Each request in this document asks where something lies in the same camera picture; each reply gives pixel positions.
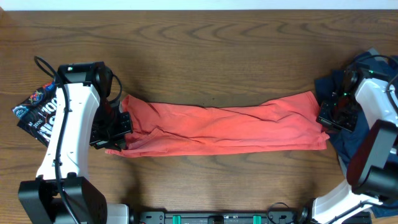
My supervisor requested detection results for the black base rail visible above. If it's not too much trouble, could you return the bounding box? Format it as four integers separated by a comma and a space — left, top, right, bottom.
129, 208, 301, 224

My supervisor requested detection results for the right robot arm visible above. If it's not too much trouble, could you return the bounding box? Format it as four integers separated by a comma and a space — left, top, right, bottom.
300, 68, 397, 223

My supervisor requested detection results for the red printed t-shirt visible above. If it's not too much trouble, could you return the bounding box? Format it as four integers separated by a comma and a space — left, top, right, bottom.
105, 91, 329, 158

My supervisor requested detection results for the navy blue garment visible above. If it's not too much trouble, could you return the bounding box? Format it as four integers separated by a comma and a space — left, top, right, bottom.
315, 50, 397, 218

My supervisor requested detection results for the black printed folded shirt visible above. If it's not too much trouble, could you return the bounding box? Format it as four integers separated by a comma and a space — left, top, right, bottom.
12, 82, 57, 147

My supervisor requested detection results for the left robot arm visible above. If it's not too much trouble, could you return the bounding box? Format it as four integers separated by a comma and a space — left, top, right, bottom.
18, 56, 132, 224

